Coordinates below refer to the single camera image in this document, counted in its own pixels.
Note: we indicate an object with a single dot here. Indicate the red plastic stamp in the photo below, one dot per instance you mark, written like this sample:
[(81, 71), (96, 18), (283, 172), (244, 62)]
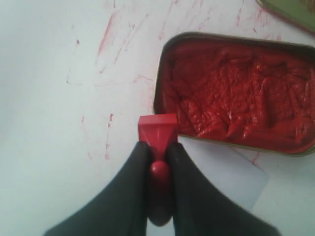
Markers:
[(159, 131)]

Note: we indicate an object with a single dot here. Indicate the red ink paste tin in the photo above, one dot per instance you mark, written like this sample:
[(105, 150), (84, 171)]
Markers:
[(248, 93)]

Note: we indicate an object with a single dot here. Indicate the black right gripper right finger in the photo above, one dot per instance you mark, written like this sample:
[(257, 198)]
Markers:
[(201, 209)]

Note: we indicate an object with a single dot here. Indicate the gold tin lid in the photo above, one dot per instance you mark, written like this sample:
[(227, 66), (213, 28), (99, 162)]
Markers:
[(300, 13)]

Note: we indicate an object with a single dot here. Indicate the white paper sheet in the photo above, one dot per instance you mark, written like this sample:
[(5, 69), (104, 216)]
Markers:
[(227, 170)]

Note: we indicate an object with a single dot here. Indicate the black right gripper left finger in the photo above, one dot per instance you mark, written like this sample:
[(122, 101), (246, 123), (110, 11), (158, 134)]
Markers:
[(120, 208)]

